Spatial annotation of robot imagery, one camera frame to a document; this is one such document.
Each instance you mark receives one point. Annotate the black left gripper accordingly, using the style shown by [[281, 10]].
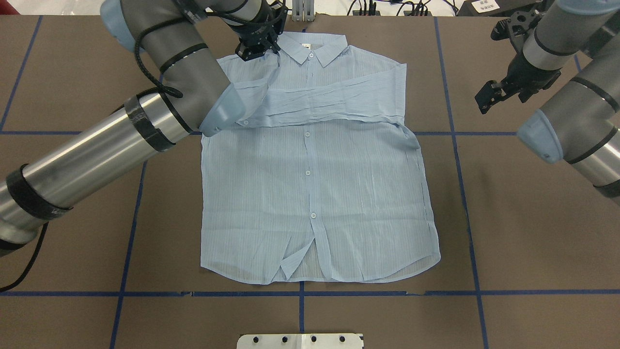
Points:
[[258, 30]]

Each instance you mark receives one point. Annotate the aluminium frame post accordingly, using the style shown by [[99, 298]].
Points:
[[303, 10]]

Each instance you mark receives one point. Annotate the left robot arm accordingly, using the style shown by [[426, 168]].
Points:
[[190, 93]]

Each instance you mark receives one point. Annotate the light blue button shirt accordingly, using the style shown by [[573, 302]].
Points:
[[321, 180]]

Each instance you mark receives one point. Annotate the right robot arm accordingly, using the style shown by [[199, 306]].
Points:
[[574, 125]]

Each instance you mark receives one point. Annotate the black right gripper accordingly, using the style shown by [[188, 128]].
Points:
[[529, 73]]

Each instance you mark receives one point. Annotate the white camera mast base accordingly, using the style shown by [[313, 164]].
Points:
[[301, 341]]

